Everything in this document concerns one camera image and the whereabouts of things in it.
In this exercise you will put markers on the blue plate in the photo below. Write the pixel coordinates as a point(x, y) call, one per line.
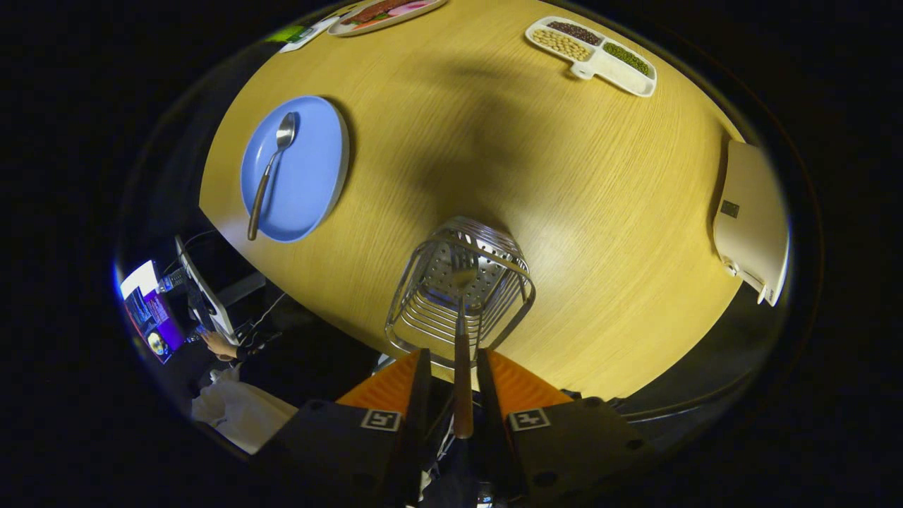
point(310, 176)

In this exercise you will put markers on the white toaster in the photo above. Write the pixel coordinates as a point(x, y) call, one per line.
point(755, 219)

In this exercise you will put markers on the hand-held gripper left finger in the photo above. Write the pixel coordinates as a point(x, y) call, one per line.
point(338, 451)

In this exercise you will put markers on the green drink bottle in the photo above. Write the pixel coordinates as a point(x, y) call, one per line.
point(289, 33)

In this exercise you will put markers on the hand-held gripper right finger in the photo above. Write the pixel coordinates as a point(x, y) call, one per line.
point(571, 451)

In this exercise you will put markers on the plate of toy food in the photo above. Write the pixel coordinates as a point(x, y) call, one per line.
point(384, 13)

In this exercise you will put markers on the white cloth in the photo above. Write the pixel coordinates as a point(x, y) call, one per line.
point(240, 416)

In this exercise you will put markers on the lit computer screen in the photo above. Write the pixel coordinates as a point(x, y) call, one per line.
point(152, 317)

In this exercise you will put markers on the white square coaster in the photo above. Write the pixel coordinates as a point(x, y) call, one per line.
point(314, 32)

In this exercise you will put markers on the white divided bean dish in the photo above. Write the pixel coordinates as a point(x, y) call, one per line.
point(600, 60)

